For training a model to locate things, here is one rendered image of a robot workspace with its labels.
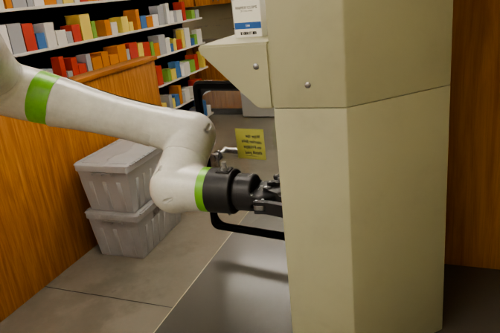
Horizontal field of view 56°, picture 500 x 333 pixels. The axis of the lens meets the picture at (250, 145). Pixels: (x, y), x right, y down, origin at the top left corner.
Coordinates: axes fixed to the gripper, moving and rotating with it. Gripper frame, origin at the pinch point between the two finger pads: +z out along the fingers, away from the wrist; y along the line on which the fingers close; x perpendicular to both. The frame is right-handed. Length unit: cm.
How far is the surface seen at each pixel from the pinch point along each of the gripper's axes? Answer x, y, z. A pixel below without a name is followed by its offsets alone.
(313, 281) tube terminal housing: 9.1, -14.0, -2.2
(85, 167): 57, 139, -183
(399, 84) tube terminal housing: -22.7, -7.2, 11.1
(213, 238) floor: 121, 175, -121
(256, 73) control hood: -26.3, -13.9, -9.0
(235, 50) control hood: -29.9, -13.9, -12.0
